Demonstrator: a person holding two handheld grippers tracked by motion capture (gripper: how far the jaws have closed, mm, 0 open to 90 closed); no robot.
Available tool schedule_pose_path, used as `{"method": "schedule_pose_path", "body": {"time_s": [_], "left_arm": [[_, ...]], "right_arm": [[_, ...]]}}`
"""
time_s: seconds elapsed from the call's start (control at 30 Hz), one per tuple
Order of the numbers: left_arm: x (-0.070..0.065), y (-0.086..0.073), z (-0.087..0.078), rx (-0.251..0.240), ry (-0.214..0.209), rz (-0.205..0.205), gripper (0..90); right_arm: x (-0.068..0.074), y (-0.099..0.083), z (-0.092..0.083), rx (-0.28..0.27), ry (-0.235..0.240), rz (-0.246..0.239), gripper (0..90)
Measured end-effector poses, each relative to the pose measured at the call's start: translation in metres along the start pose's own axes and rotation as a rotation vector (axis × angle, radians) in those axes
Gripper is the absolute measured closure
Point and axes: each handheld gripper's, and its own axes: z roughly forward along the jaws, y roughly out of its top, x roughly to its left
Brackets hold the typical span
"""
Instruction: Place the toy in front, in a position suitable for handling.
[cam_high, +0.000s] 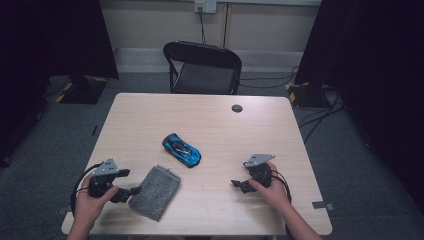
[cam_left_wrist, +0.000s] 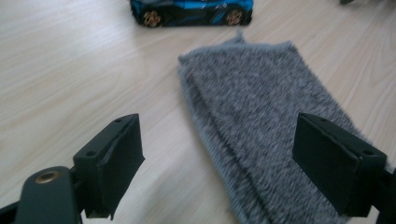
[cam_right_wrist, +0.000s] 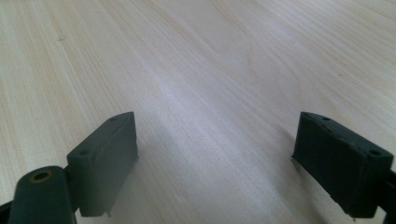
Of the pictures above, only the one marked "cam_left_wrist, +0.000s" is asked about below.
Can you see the blue and black toy car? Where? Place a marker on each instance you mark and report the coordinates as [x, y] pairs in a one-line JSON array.
[[190, 12]]

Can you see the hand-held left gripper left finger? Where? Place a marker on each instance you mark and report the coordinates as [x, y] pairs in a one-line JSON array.
[[115, 161]]

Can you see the gray fuzzy cloth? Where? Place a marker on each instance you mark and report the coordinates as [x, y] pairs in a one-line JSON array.
[[249, 109]]

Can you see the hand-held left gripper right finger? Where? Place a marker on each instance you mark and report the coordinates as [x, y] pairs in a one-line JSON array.
[[330, 165]]

